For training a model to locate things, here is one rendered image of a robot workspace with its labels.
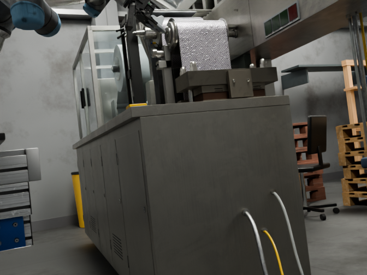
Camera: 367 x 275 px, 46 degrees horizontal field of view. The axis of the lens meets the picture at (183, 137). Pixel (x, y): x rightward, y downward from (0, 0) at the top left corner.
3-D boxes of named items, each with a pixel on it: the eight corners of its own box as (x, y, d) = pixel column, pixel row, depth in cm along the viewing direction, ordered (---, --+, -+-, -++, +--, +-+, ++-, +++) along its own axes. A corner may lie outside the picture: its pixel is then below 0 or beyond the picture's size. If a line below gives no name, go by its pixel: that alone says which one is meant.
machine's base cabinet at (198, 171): (85, 244, 391) (75, 149, 394) (154, 232, 412) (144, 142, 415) (164, 359, 153) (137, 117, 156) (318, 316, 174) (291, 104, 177)
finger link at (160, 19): (172, 22, 195) (155, 9, 193) (165, 31, 193) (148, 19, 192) (170, 24, 198) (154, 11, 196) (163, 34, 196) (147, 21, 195)
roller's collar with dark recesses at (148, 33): (143, 41, 222) (141, 28, 222) (154, 40, 224) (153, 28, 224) (146, 37, 216) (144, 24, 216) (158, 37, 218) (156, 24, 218)
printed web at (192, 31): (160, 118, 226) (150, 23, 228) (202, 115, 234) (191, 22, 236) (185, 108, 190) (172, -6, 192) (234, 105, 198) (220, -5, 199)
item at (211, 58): (184, 89, 191) (179, 47, 192) (232, 86, 199) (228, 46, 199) (184, 89, 190) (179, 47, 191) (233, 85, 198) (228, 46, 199)
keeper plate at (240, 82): (229, 98, 175) (226, 71, 176) (251, 96, 178) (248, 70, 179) (231, 97, 173) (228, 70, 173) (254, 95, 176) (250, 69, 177)
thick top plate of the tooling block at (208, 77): (176, 93, 185) (175, 78, 185) (259, 87, 198) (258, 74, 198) (189, 85, 170) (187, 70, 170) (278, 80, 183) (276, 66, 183)
